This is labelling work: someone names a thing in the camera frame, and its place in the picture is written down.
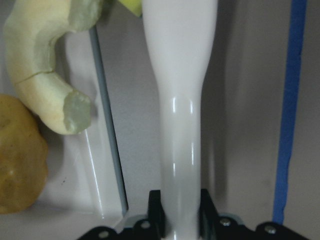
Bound pale curved squash slice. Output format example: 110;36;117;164
3;0;103;135

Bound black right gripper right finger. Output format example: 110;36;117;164
199;189;306;240

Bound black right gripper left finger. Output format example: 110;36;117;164
78;190;166;240

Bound yellow sponge block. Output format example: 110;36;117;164
118;0;142;17

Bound beige plastic dustpan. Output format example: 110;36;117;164
16;28;128;222

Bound white hand brush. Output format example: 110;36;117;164
142;0;218;240

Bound brown potato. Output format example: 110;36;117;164
0;94;48;214

